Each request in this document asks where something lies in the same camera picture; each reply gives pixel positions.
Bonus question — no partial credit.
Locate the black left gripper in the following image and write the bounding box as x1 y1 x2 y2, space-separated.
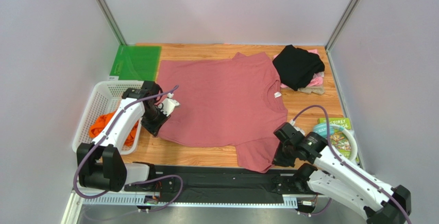
141 105 171 136

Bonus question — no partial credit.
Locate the dusty red t-shirt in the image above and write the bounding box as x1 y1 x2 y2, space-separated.
157 53 288 173

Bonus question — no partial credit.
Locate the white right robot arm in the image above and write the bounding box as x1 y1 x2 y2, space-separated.
273 123 412 223

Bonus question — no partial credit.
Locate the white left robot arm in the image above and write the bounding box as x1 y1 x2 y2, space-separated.
73 81 179 199

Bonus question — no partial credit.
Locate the green children's book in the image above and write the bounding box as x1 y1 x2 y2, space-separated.
313 118 359 163

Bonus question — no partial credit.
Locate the white plastic laundry basket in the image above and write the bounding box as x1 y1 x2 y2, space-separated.
72 80 143 152

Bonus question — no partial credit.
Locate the orange t-shirt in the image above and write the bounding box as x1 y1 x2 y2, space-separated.
89 111 139 147

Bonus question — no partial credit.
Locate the green plastic folder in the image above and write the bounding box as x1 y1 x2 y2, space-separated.
109 45 162 81

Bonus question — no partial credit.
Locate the beige folded t-shirt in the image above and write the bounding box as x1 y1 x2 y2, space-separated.
298 85 325 95

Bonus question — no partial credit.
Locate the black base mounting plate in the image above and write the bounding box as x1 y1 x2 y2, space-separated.
123 165 316 204

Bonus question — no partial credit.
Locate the pink folded t-shirt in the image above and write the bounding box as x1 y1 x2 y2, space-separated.
273 48 325 89

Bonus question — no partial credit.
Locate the black folded t-shirt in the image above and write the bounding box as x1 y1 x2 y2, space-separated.
272 44 326 92

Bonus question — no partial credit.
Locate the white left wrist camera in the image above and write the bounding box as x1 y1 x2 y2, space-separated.
159 93 180 116

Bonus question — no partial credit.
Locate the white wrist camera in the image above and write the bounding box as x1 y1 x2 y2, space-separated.
289 119 305 135
159 93 180 116

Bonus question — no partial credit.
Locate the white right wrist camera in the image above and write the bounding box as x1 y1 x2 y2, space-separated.
289 119 305 135

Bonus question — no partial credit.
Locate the white cable duct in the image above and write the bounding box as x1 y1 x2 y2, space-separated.
82 195 298 209

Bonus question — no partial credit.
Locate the aluminium frame rail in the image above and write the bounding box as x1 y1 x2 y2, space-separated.
60 169 392 224

